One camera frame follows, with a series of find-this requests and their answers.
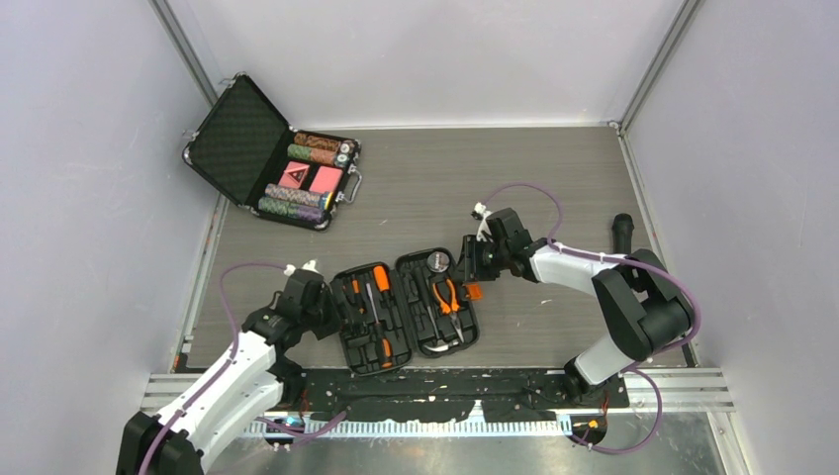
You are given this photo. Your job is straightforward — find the black handled hammer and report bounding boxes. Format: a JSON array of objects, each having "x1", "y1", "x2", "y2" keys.
[{"x1": 413, "y1": 269, "x2": 462, "y2": 353}]

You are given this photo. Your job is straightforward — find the black plastic tool case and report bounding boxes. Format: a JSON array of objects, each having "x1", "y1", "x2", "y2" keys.
[{"x1": 330, "y1": 247, "x2": 481, "y2": 376}]

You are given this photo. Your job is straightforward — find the black cylinder flashlight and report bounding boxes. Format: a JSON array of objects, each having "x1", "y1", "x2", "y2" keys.
[{"x1": 611, "y1": 213, "x2": 635, "y2": 254}]

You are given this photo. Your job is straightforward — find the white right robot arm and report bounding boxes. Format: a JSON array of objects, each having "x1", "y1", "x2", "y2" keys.
[{"x1": 458, "y1": 203, "x2": 697, "y2": 407}]

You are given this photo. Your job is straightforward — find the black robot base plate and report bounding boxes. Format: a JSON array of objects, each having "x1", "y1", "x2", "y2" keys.
[{"x1": 273, "y1": 367, "x2": 630, "y2": 423}]

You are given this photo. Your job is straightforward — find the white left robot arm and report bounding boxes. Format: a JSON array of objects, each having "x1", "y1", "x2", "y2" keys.
[{"x1": 116, "y1": 260, "x2": 340, "y2": 474}]

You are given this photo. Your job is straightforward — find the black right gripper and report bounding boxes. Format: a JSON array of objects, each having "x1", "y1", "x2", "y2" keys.
[{"x1": 451, "y1": 235, "x2": 510, "y2": 283}]

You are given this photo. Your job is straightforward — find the red playing card deck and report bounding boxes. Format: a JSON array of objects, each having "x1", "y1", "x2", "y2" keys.
[{"x1": 308, "y1": 165, "x2": 343, "y2": 194}]

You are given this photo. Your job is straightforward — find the orange handled pliers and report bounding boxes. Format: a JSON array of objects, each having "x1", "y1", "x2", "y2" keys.
[{"x1": 431, "y1": 277, "x2": 465, "y2": 343}]

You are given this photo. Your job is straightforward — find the black aluminium poker chip case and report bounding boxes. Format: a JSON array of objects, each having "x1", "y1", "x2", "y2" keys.
[{"x1": 182, "y1": 72, "x2": 362, "y2": 231}]

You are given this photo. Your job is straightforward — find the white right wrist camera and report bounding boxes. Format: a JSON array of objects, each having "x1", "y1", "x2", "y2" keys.
[{"x1": 471, "y1": 202, "x2": 492, "y2": 241}]

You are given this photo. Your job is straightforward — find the small round tape measure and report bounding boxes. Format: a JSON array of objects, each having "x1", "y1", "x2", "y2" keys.
[{"x1": 426, "y1": 251, "x2": 450, "y2": 273}]

